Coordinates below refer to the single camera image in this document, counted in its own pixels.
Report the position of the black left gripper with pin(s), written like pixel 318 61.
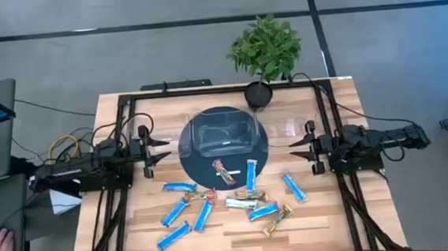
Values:
pixel 145 151

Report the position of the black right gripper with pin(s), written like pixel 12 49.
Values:
pixel 320 148

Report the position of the blue granola bar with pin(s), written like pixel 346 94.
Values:
pixel 262 211
pixel 294 187
pixel 203 216
pixel 179 186
pixel 174 212
pixel 251 174
pixel 173 236

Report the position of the green red Chewy granola bar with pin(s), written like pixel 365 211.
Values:
pixel 200 194
pixel 278 220
pixel 224 172
pixel 250 195

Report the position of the white nutrition-label granola bar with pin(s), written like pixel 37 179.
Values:
pixel 241 203

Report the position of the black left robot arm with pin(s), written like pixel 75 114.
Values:
pixel 73 169

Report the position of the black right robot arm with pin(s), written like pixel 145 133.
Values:
pixel 387 136

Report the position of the round dark blue woven mat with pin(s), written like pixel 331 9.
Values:
pixel 195 171

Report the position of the black plant pot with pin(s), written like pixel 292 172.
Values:
pixel 258 96

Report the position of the black flat bar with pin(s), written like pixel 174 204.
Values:
pixel 181 84

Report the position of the white tape strip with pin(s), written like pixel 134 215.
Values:
pixel 233 172

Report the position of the white paper sheet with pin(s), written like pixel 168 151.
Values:
pixel 63 204

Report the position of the green leafy plant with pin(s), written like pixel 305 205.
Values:
pixel 266 47

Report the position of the black metal table frame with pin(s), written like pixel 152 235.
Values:
pixel 225 90

